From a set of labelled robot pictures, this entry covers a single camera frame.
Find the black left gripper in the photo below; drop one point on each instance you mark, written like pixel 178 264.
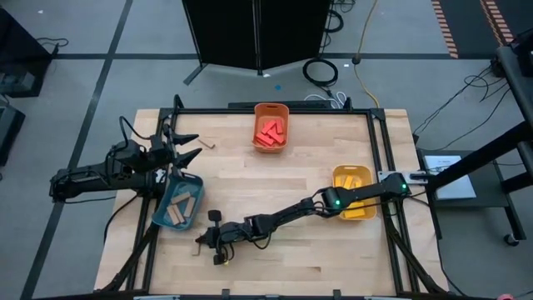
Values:
pixel 160 156

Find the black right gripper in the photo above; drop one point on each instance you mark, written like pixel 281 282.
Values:
pixel 224 235

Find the natural wooden block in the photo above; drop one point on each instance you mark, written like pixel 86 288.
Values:
pixel 178 213
pixel 195 250
pixel 170 215
pixel 180 198
pixel 206 143
pixel 189 207

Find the red wooden block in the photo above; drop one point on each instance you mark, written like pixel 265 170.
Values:
pixel 269 126
pixel 259 144
pixel 280 126
pixel 265 139
pixel 276 136

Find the yellow wooden block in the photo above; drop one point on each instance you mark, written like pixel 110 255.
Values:
pixel 354 214
pixel 339 181
pixel 357 208
pixel 358 183
pixel 348 182

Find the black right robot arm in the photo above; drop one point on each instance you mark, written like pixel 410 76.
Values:
pixel 291 210

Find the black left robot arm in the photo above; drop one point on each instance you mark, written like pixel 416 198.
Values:
pixel 96 179

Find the teal plastic bin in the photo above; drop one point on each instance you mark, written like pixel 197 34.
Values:
pixel 195 189

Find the orange plastic bin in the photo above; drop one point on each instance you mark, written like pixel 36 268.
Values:
pixel 270 110

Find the black folding partition screen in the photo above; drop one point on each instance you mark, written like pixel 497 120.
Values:
pixel 225 33

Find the yellow plastic bin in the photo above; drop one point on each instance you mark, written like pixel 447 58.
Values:
pixel 362 173

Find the black equipment box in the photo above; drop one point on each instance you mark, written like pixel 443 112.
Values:
pixel 8 133

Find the black desk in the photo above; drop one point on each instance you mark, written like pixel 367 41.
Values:
pixel 21 54

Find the white sheet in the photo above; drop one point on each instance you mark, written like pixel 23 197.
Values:
pixel 451 177

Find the black diagonal beam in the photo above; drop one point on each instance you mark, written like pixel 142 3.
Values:
pixel 479 154

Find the black wheeled cart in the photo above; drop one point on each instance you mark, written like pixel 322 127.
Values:
pixel 491 196

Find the pink tape roll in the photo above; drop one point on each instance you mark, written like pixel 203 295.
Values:
pixel 506 297

